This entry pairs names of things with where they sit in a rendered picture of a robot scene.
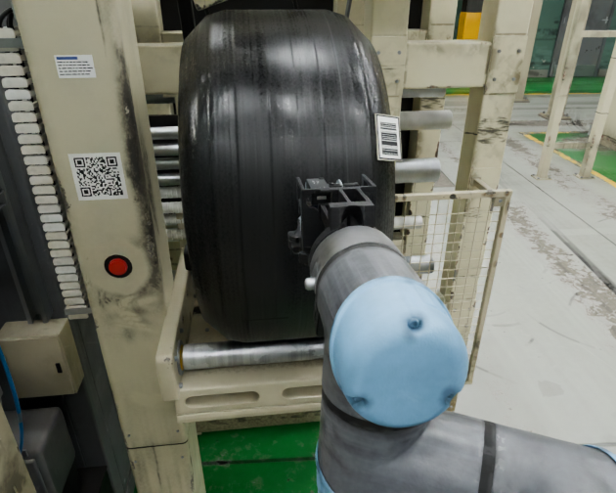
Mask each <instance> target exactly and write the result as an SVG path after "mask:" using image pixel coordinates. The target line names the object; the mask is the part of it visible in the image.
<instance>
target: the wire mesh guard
mask: <svg viewBox="0 0 616 493"><path fill-rule="evenodd" d="M511 196H512V189H497V190H475V191H453V192H432V193H410V194H395V207H396V202H406V206H405V215H403V216H395V215H394V218H395V217H404V225H403V226H394V227H403V235H402V236H393V237H402V244H401V245H398V246H396V247H401V253H402V246H412V249H411V253H408V254H403V255H409V254H410V255H411V257H410V263H409V264H410V266H411V264H414V263H419V268H418V271H415V272H418V276H419V272H428V276H427V280H422V281H427V284H428V280H437V283H436V288H430V289H436V290H437V289H438V288H445V294H446V288H452V287H447V283H448V279H457V280H458V278H466V280H467V278H473V277H476V278H475V283H474V285H466V280H465V285H464V286H457V281H456V285H455V286H453V287H455V292H456V287H464V291H465V287H467V286H474V289H475V286H481V285H485V287H484V292H474V289H473V293H483V295H482V300H477V301H481V305H480V308H479V309H480V310H479V315H478V317H469V314H470V310H478V309H471V304H472V302H477V301H472V299H471V301H463V297H464V295H465V294H472V298H473V293H464V291H463V293H460V294H463V296H462V301H463V302H471V303H470V309H465V310H469V314H468V317H465V318H468V319H469V318H478V320H477V324H476V330H475V332H472V333H475V335H474V339H465V335H466V334H470V333H467V332H466V330H467V326H475V325H469V324H468V319H467V324H466V325H464V326H466V330H465V333H460V334H465V335H464V339H465V340H473V344H472V346H470V347H472V349H471V354H468V355H470V359H469V361H468V362H469V364H468V372H467V373H468V379H467V381H465V383H464V384H472V380H473V375H474V370H475V366H476V361H477V356H478V351H479V347H480V342H481V338H482V333H483V329H484V324H485V319H486V315H487V310H488V305H489V300H490V296H491V291H492V286H493V282H494V278H495V273H496V268H497V263H498V259H499V254H500V249H501V245H502V240H503V235H504V230H505V226H506V218H507V213H508V209H509V204H510V199H511ZM500 197H505V202H504V206H501V209H500V210H499V211H490V207H491V201H492V198H500ZM482 198H491V200H490V206H489V211H480V212H479V209H480V204H481V199H482ZM461 199H470V200H469V206H468V212H461V213H459V208H460V202H461ZM471 199H480V204H479V208H478V212H469V207H470V201H471ZM439 200H449V202H448V209H447V213H441V214H437V212H438V205H439ZM450 200H460V201H459V207H458V213H448V210H449V204H450ZM418 201H427V206H426V213H425V214H422V215H417V207H418ZM428 201H438V204H437V211H436V214H427V207H428ZM407 202H417V205H416V214H415V215H406V207H407ZM482 212H488V216H487V221H479V222H477V220H478V215H479V213H482ZM489 212H499V218H498V221H488V217H489ZM463 213H467V217H466V222H461V223H457V221H458V214H463ZM469 213H478V214H477V219H476V222H467V218H468V214H469ZM443 214H447V216H446V223H442V224H436V220H437V215H443ZM448 214H456V215H457V220H456V223H447V217H448ZM424 215H425V221H424V224H423V225H415V224H416V216H424ZM426 215H436V218H435V224H425V222H426ZM406 216H414V217H415V223H414V225H406V226H405V217H406ZM176 219H180V220H181V223H178V224H177V227H178V230H183V229H185V226H184V223H182V219H183V213H180V212H179V213H176ZM481 222H486V227H487V222H498V223H497V228H496V230H493V231H486V227H485V231H476V226H477V223H481ZM463 223H465V229H464V232H457V233H456V227H457V224H463ZM467 223H476V225H475V230H474V232H466V231H465V230H466V224H467ZM444 224H445V230H444V233H439V234H435V227H436V225H444ZM446 224H456V226H455V232H454V233H445V231H446ZM425 225H435V226H434V233H433V234H424V230H425ZM408 226H414V231H413V234H412V235H404V227H408ZM415 226H424V229H423V234H421V235H414V232H415ZM494 231H496V233H495V238H494V240H484V238H485V233H486V232H494ZM476 232H484V237H483V241H475V240H474V237H475V233H476ZM458 233H464V235H465V233H474V236H473V241H467V242H464V235H463V240H462V242H454V239H455V234H458ZM441 234H444V236H443V243H434V242H433V241H434V235H441ZM445 234H454V238H453V241H452V242H449V243H444V237H445ZM424 235H433V240H432V244H424V243H423V238H424ZM406 236H413V240H412V244H411V245H403V237H406ZM414 236H423V237H422V244H416V245H413V241H414ZM179 241H180V248H181V249H182V247H185V245H186V244H187V241H186V240H184V239H183V240H179ZM485 241H494V242H493V247H492V248H490V249H482V248H481V249H474V250H472V248H473V242H482V247H483V243H484V242H485ZM468 242H472V247H471V250H457V251H453V245H454V243H462V247H463V243H468ZM451 243H453V244H452V250H451V251H442V250H443V244H451ZM434 244H442V249H441V252H432V249H433V245H434ZM417 245H421V253H412V250H413V246H417ZM423 245H432V248H431V252H425V253H422V246H423ZM475 250H481V252H480V257H479V258H476V259H479V262H478V267H475V268H469V264H470V260H476V259H470V258H471V253H470V258H469V259H461V258H462V252H463V251H471V252H473V251H475ZM482 250H492V252H491V257H490V258H481V253H482ZM458 251H460V252H461V257H460V260H451V258H452V252H458ZM442 252H450V253H451V257H450V260H444V261H441V257H442ZM426 253H431V254H430V261H428V262H421V255H422V254H426ZM432 253H441V256H440V261H431V255H432ZM412 254H420V261H419V262H413V263H411V258H412ZM480 259H490V262H489V267H479V263H480ZM461 260H469V263H468V268H461V269H467V274H466V277H458V275H459V270H461V269H460V264H461ZM445 261H450V263H449V269H445V270H440V263H441V262H445ZM451 261H459V262H460V263H459V269H450V264H451ZM430 262H440V263H439V269H438V270H430ZM421 263H429V269H428V271H419V269H420V264H421ZM476 268H477V273H478V268H488V272H487V276H477V273H476V276H472V277H467V275H468V269H476ZM446 270H448V276H449V270H458V275H457V277H456V278H448V276H447V278H443V279H447V282H446V287H438V288H437V284H438V280H443V279H438V277H439V271H446ZM430 271H438V276H437V279H428V277H429V272H430ZM477 277H486V282H485V284H481V285H475V284H476V279H477ZM427 284H426V286H427ZM436 290H435V294H436ZM455 292H454V294H446V295H453V296H454V298H455V295H460V294H455ZM445 294H444V295H437V296H444V300H443V303H444V301H445V296H446V295H445ZM454 298H453V302H450V303H453V304H454V303H461V304H463V302H454ZM450 303H444V304H450ZM453 304H452V310H453ZM452 310H451V311H449V312H451V316H452ZM465 310H462V306H461V310H453V311H461V312H462V311H465ZM461 312H460V318H453V319H459V322H460V319H464V318H461ZM456 327H458V328H459V327H462V326H459V323H458V325H457V326H456ZM463 341H464V340H463Z"/></svg>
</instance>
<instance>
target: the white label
mask: <svg viewBox="0 0 616 493"><path fill-rule="evenodd" d="M374 126H375V139H376V153H377V160H389V161H402V147H401V134H400V121H399V116H393V115H386V114H379V113H375V114H374Z"/></svg>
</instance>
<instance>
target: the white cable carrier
mask: <svg viewBox="0 0 616 493"><path fill-rule="evenodd" d="M17 37H19V38H22V37H21V33H20V29H19V27H18V26H14V28H7V27H6V26H4V27H3V28H0V38H17ZM21 49H24V48H0V52H5V53H0V64H1V65H2V64H8V65H7V66H1V67H0V76H11V77H5V78H3V79H2V85H3V87H4V88H14V89H8V90H7V91H6V92H5V96H6V99H7V100H16V101H11V102H10V103H9V104H8V106H9V110H10V111H11V112H14V113H13V114H12V120H13V122H21V123H18V124H16V125H15V129H16V132H17V133H23V134H21V135H20V136H19V137H18V140H19V143H20V144H26V145H23V146H22V147H21V151H22V154H23V155H27V156H26V157H24V158H23V160H24V163H25V164H26V165H29V164H31V165H30V166H29V167H28V168H27V169H26V170H27V174H28V175H32V176H31V177H30V178H29V182H30V184H31V185H35V186H34V187H33V188H32V192H33V194H34V195H37V196H36V197H35V202H36V203H37V204H39V203H41V204H40V205H39V206H38V208H37V209H38V212H39V213H43V214H42V215H41V216H40V220H41V222H45V224H44V225H43V230H44V231H45V232H47V231H48V232H47V233H46V234H45V237H46V240H50V242H49V243H48V248H51V249H52V250H51V251H50V254H51V256H52V257H55V258H54V259H53V263H54V265H57V267H56V268H55V271H56V273H57V274H59V275H58V277H57V278H58V281H59V282H61V283H60V288H61V290H63V291H62V295H63V297H65V300H64V302H65V305H66V309H71V308H86V307H88V306H89V307H90V304H89V300H88V296H87V292H86V289H85V285H84V282H83V278H82V274H81V270H80V266H79V262H78V258H77V254H76V250H75V246H74V242H73V239H72V235H71V231H70V228H69V224H68V220H67V215H66V208H65V204H64V200H63V197H62V193H61V190H60V186H59V182H58V178H57V174H56V170H55V166H54V163H53V159H52V156H51V152H50V148H49V144H48V140H47V136H46V132H45V128H44V124H43V120H42V116H41V112H40V109H39V106H38V102H37V98H36V94H35V90H34V86H33V84H31V83H33V82H32V78H31V74H30V73H28V72H30V70H29V67H28V63H27V62H24V61H27V59H26V55H25V51H24V50H21ZM88 317H89V316H88V314H76V315H68V318H69V319H70V320H71V319H86V318H88Z"/></svg>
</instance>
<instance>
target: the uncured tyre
mask: <svg viewBox="0 0 616 493"><path fill-rule="evenodd" d="M375 113H379V114H386V115H391V113H390V107H389V100H388V95H387V89H386V84H385V80H384V76H383V72H382V68H381V65H380V61H379V58H378V56H377V53H376V51H375V49H374V46H373V44H372V43H371V41H370V40H369V39H368V38H367V37H366V36H365V35H364V34H363V33H362V32H361V31H360V29H359V28H358V27H357V26H356V25H355V24H354V23H352V22H351V21H350V20H349V19H348V18H347V17H346V16H344V15H341V14H339V13H336V12H332V11H329V10H223V11H220V12H216V13H213V14H210V15H207V16H205V17H204V18H203V19H202V21H201V22H200V23H199V24H198V25H197V26H196V27H195V28H194V29H193V31H192V32H191V33H190V34H189V35H188V36H187V37H186V38H185V40H184V42H183V45H182V50H181V57H180V66H179V90H178V155H179V173H180V187H181V199H182V208H183V218H184V226H185V234H186V241H187V248H188V254H189V259H190V264H191V269H192V275H193V280H194V285H195V290H196V295H197V299H198V306H199V309H200V312H201V315H202V317H203V319H204V321H205V322H206V323H208V324H209V325H210V326H211V327H213V328H214V329H215V330H216V331H218V332H219V333H220V334H221V335H223V336H224V337H225V338H226V339H230V340H235V341H240V342H257V341H270V340H283V339H295V338H307V337H319V336H317V335H316V330H315V324H314V317H313V313H314V304H315V292H314V290H311V291H307V290H306V289H305V284H304V282H305V279H306V278H310V269H309V267H308V266H306V265H305V264H302V263H299V255H291V250H290V249H289V247H288V234H287V233H288V232H289V231H295V230H296V229H297V220H298V218H299V217H300V215H299V213H298V200H297V190H296V177H299V178H300V180H301V182H302V185H303V187H304V189H305V183H306V179H314V178H320V177H323V178H324V179H325V181H326V182H327V184H328V183H329V182H332V183H336V181H337V180H340V181H341V182H342V186H343V184H344V183H354V182H357V183H358V184H359V186H361V182H362V174H365V175H366V176H367V177H368V178H369V179H370V180H371V181H372V182H373V183H374V184H375V185H376V215H375V227H376V228H377V230H378V231H380V232H382V233H383V234H384V235H385V236H386V237H387V238H389V239H390V240H391V241H392V242H393V231H394V215H395V161H389V160H377V153H376V139H375V126H374V114H375ZM281 317H288V318H285V319H272V320H258V321H245V322H242V320H253V319H267V318H281Z"/></svg>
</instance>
